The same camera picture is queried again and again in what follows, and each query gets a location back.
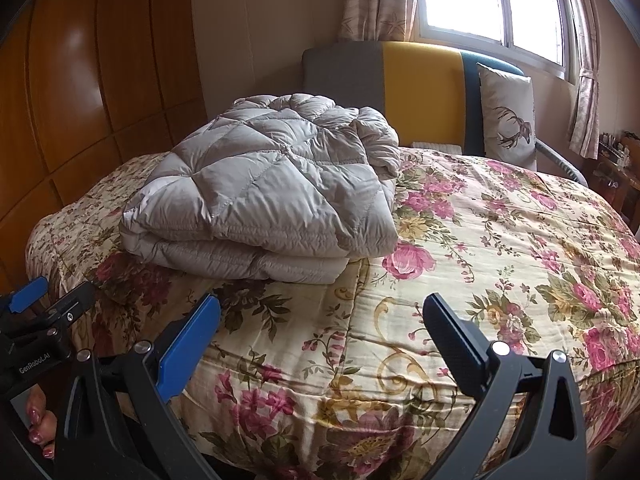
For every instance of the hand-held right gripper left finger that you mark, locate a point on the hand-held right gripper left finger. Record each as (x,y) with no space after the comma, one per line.
(185,345)

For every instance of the floral bedspread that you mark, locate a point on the floral bedspread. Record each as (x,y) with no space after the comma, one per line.
(450,270)

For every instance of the white quilted duvet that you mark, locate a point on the white quilted duvet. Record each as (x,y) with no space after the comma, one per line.
(260,190)

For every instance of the patterned beige curtain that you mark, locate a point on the patterned beige curtain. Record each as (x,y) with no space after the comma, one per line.
(375,0)
(585,100)

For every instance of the white deer print pillow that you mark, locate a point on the white deer print pillow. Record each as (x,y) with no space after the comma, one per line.
(505,110)

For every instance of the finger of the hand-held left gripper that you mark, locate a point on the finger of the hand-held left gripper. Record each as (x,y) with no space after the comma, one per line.
(72,302)
(27,296)

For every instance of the grey bed rail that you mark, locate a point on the grey bed rail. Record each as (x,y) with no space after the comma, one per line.
(560,160)

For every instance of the window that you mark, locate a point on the window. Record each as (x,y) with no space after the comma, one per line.
(480,0)

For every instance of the grey yellow blue headboard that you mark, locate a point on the grey yellow blue headboard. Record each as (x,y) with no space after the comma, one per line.
(420,95)

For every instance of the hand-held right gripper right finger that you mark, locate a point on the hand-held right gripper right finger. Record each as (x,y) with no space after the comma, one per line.
(452,332)

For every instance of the cluttered wooden desk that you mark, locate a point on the cluttered wooden desk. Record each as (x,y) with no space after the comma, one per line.
(617,175)

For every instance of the white ribbed cloth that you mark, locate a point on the white ribbed cloth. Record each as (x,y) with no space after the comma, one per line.
(437,146)

